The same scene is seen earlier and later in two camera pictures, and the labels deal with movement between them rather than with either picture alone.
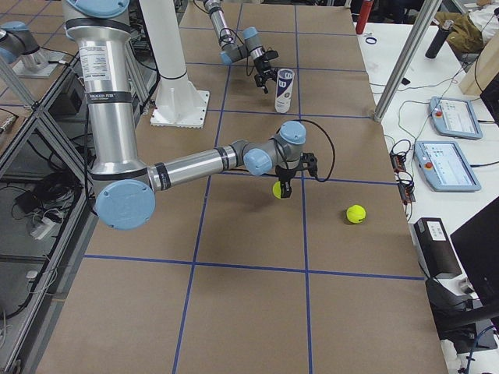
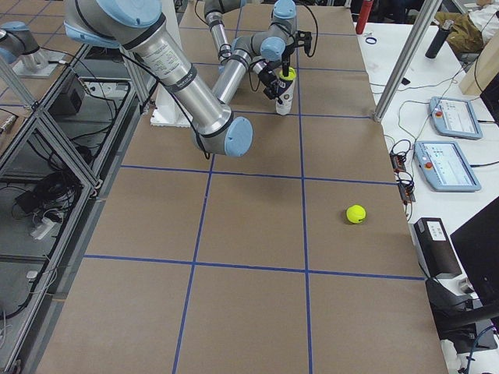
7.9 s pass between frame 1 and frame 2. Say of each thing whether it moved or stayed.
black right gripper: moved
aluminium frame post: stayed
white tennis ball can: stayed
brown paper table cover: stayed
